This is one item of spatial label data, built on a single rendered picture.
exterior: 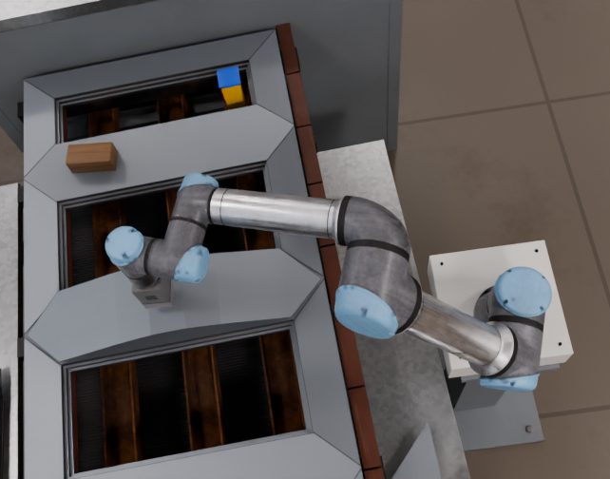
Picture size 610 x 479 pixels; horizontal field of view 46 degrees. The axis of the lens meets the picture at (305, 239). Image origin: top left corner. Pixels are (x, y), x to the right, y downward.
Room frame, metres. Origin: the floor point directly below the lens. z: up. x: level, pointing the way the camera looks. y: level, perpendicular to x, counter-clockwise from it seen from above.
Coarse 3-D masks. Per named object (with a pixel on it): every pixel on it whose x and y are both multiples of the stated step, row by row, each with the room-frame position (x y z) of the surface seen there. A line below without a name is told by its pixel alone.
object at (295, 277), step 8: (280, 256) 0.71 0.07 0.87; (288, 256) 0.71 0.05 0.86; (288, 264) 0.69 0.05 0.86; (296, 264) 0.69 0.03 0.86; (288, 272) 0.67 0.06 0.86; (296, 272) 0.67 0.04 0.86; (304, 272) 0.66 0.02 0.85; (288, 280) 0.65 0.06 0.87; (296, 280) 0.64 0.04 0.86; (304, 280) 0.64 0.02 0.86; (288, 288) 0.63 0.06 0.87; (296, 288) 0.62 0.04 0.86; (304, 288) 0.62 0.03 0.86; (288, 296) 0.61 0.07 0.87; (296, 296) 0.61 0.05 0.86; (304, 296) 0.60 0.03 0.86; (288, 304) 0.59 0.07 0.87; (296, 304) 0.58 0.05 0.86
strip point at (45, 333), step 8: (56, 296) 0.74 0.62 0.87; (48, 304) 0.73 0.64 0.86; (56, 304) 0.72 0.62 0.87; (48, 312) 0.71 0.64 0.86; (56, 312) 0.70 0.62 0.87; (40, 320) 0.69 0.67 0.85; (48, 320) 0.69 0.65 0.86; (56, 320) 0.68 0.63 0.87; (32, 328) 0.68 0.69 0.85; (40, 328) 0.67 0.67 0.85; (48, 328) 0.67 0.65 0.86; (56, 328) 0.66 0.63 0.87; (32, 336) 0.66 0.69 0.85; (40, 336) 0.65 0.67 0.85; (48, 336) 0.64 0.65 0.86; (56, 336) 0.64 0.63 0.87; (40, 344) 0.63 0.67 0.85; (48, 344) 0.63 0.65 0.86; (56, 344) 0.62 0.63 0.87; (48, 352) 0.61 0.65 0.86; (56, 352) 0.60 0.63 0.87
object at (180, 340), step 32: (96, 96) 1.34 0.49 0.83; (64, 128) 1.27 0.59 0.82; (128, 192) 1.01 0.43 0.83; (64, 224) 0.96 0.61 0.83; (64, 256) 0.87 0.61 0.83; (64, 288) 0.77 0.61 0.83; (288, 320) 0.56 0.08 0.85; (96, 352) 0.59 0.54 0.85; (128, 352) 0.57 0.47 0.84; (160, 352) 0.56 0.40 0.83; (64, 384) 0.53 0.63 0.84; (64, 416) 0.45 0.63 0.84; (64, 448) 0.38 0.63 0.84; (224, 448) 0.30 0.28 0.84
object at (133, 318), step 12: (120, 276) 0.73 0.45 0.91; (120, 288) 0.70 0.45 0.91; (120, 300) 0.67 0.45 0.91; (132, 300) 0.66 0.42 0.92; (120, 312) 0.64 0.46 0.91; (132, 312) 0.64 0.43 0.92; (144, 312) 0.63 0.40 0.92; (120, 324) 0.61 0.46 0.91; (132, 324) 0.61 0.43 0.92; (144, 324) 0.60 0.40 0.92; (120, 336) 0.59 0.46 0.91; (132, 336) 0.58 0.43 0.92; (144, 336) 0.57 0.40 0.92
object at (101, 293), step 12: (108, 276) 0.74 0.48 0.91; (96, 288) 0.72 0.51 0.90; (108, 288) 0.71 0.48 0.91; (96, 300) 0.69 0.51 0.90; (108, 300) 0.68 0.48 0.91; (96, 312) 0.66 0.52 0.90; (108, 312) 0.65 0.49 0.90; (96, 324) 0.63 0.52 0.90; (108, 324) 0.62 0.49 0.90; (96, 336) 0.60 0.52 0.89; (108, 336) 0.59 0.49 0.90; (96, 348) 0.58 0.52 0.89
